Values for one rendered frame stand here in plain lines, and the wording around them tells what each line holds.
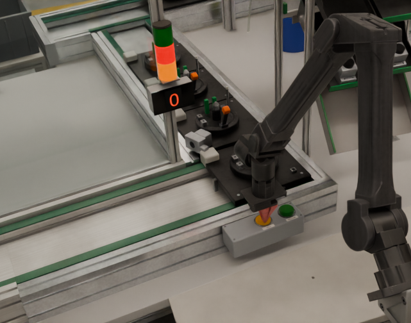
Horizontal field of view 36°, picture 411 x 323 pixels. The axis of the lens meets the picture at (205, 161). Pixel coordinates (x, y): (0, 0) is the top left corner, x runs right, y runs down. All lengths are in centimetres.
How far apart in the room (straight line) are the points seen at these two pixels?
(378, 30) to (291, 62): 145
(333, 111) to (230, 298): 63
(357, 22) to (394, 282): 47
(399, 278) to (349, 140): 76
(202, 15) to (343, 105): 119
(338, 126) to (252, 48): 94
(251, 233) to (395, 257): 53
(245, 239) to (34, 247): 57
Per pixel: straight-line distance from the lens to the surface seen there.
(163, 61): 169
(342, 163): 206
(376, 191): 123
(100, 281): 165
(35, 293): 162
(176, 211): 181
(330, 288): 167
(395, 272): 121
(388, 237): 123
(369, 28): 119
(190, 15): 292
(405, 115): 200
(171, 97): 174
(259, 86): 246
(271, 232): 168
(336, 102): 191
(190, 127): 204
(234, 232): 166
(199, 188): 188
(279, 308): 162
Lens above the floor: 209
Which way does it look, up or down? 36 degrees down
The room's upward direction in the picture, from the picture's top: 5 degrees counter-clockwise
